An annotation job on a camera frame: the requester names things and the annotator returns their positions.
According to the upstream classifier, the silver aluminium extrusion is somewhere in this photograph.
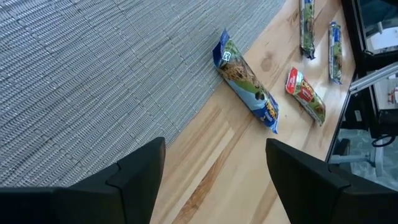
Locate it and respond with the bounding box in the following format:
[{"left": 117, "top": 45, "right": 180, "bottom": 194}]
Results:
[{"left": 348, "top": 61, "right": 398, "bottom": 95}]

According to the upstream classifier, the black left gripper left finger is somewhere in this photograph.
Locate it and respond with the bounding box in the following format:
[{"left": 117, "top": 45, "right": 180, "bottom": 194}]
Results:
[{"left": 0, "top": 136, "right": 167, "bottom": 224}]

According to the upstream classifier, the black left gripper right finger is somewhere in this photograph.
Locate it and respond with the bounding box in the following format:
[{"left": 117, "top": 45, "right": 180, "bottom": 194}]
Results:
[{"left": 265, "top": 138, "right": 398, "bottom": 224}]

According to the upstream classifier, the green granola bar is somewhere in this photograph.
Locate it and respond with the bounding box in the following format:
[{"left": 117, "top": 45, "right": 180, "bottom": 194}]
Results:
[
  {"left": 298, "top": 0, "right": 317, "bottom": 60},
  {"left": 328, "top": 21, "right": 344, "bottom": 85},
  {"left": 285, "top": 66, "right": 327, "bottom": 126}
]

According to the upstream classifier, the black table frame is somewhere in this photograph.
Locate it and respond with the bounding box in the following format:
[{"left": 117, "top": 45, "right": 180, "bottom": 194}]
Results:
[{"left": 325, "top": 0, "right": 398, "bottom": 162}]

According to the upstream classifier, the grey woven placemat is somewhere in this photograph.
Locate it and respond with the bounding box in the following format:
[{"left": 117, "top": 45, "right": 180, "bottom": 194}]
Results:
[{"left": 0, "top": 0, "right": 287, "bottom": 188}]

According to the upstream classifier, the grey metal table leg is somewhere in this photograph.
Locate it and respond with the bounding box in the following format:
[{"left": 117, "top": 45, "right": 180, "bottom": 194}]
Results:
[{"left": 329, "top": 144, "right": 386, "bottom": 178}]

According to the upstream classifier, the blue granola bar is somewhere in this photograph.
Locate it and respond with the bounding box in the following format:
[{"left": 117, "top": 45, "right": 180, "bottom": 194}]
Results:
[{"left": 212, "top": 29, "right": 280, "bottom": 135}]

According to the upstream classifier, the black cable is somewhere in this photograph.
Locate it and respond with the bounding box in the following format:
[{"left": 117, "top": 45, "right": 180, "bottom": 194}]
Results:
[{"left": 371, "top": 134, "right": 397, "bottom": 147}]

